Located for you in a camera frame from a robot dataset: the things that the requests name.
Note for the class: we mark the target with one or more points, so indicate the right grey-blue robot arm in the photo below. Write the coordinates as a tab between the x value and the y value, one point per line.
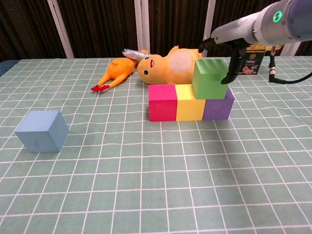
292	22

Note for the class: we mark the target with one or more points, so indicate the blue foam cube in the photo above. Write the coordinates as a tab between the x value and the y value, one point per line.
36	136

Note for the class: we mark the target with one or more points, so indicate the yellow foam cube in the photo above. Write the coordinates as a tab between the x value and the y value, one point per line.
190	109

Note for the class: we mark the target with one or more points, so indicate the green checked tablecloth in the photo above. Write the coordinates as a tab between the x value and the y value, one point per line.
156	182

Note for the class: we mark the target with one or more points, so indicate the white frame post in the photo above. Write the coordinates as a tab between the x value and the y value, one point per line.
142	24
59	26
209	19
288	50

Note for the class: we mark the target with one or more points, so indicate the silver blue toothpaste tube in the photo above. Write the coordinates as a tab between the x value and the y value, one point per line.
134	54

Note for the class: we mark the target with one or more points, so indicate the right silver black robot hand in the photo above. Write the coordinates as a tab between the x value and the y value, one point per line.
234	31

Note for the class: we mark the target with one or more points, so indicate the dark green tin can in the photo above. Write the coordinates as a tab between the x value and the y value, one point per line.
253	65

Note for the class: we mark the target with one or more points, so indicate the orange rubber chicken toy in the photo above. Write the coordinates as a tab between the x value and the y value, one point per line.
122	68

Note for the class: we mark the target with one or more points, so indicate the green foam cube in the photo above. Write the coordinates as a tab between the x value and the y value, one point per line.
207	83

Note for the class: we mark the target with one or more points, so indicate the purple foam cube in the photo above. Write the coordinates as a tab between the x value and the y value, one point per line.
217	109

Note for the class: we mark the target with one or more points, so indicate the magenta foam cube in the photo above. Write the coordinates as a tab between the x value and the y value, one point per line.
162	107

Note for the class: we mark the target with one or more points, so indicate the yellow plush duck toy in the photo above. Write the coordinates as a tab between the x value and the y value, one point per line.
165	70

